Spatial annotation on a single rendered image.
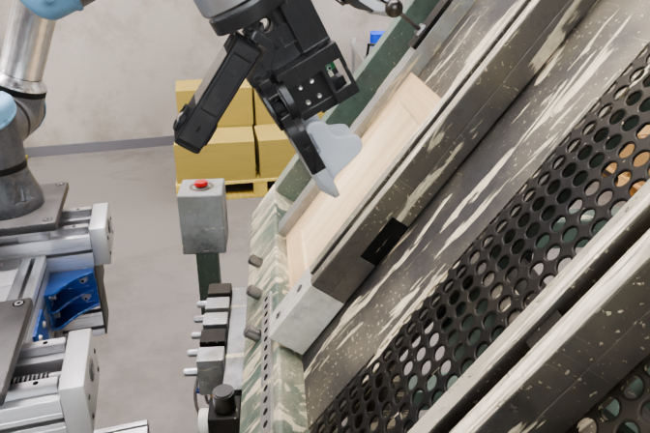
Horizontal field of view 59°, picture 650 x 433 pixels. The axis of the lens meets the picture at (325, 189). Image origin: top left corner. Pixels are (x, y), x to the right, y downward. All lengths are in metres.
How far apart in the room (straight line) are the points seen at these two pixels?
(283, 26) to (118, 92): 4.36
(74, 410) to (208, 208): 0.80
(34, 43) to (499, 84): 0.94
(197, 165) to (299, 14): 3.26
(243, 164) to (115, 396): 1.84
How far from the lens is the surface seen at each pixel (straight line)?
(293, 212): 1.39
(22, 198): 1.34
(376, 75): 1.55
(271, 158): 3.77
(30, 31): 1.37
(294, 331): 1.02
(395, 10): 1.24
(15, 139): 1.31
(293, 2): 0.53
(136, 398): 2.38
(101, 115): 4.93
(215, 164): 3.76
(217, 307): 1.40
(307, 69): 0.52
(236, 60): 0.52
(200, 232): 1.62
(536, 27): 0.91
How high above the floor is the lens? 1.55
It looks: 23 degrees down
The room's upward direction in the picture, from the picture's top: straight up
